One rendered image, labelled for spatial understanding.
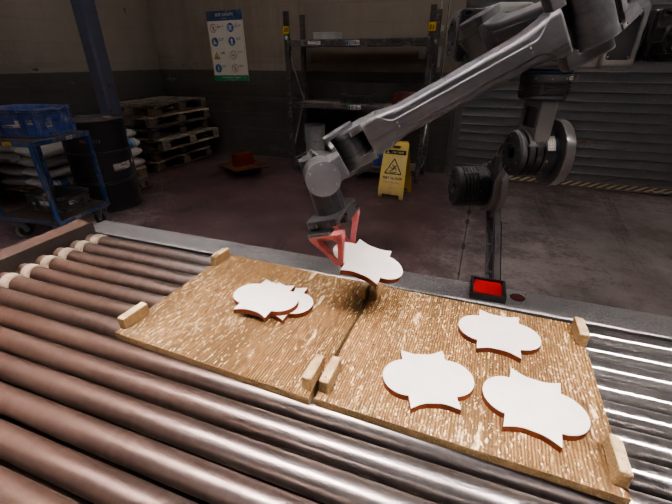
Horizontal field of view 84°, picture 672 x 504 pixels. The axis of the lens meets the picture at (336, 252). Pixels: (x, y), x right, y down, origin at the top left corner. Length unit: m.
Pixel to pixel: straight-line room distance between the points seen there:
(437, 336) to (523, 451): 0.24
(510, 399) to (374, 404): 0.20
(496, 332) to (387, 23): 4.90
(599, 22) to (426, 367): 0.55
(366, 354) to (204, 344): 0.29
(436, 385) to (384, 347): 0.12
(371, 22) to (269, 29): 1.45
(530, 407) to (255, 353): 0.44
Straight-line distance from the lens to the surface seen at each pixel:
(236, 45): 6.31
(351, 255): 0.73
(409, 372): 0.64
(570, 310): 0.96
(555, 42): 0.67
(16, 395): 0.82
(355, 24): 5.53
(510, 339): 0.76
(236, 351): 0.71
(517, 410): 0.64
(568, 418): 0.66
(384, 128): 0.65
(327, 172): 0.59
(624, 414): 0.76
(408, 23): 5.36
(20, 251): 1.28
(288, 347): 0.70
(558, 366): 0.76
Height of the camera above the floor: 1.40
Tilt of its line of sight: 27 degrees down
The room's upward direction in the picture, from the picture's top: straight up
